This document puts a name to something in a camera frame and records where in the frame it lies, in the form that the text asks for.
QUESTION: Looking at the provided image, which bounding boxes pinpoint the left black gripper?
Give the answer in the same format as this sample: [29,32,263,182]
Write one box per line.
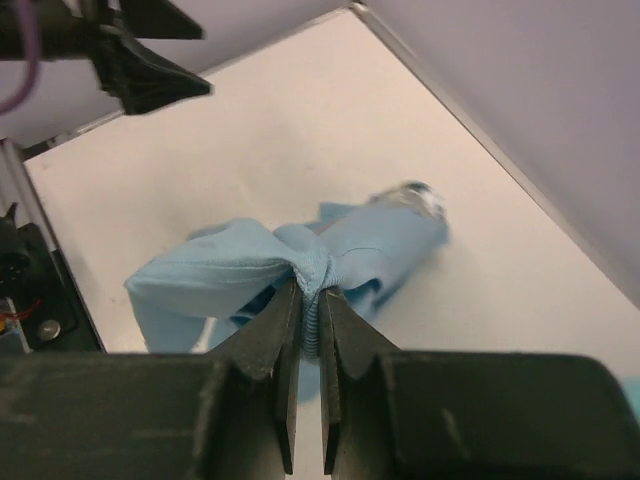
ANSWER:
[1,0,213,116]

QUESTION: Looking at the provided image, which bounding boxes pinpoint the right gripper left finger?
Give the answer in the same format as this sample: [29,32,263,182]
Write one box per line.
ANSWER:
[1,282,302,479]

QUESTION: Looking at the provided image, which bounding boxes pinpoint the aluminium front rail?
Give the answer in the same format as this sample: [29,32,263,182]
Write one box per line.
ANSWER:
[0,139,57,251]

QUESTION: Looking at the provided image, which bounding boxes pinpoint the aluminium left edge rail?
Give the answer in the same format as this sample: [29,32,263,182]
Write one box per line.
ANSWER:
[352,1,639,302]

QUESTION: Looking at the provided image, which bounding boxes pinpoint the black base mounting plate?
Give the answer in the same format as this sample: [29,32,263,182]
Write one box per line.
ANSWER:
[1,202,105,353]

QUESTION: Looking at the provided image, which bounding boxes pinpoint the light blue printed t-shirt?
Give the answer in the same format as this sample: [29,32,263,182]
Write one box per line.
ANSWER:
[123,180,451,404]

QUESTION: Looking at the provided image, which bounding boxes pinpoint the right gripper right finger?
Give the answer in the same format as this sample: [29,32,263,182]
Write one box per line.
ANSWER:
[319,289,632,479]

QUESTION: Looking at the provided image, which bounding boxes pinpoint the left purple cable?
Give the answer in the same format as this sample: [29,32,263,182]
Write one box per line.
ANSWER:
[0,0,44,115]

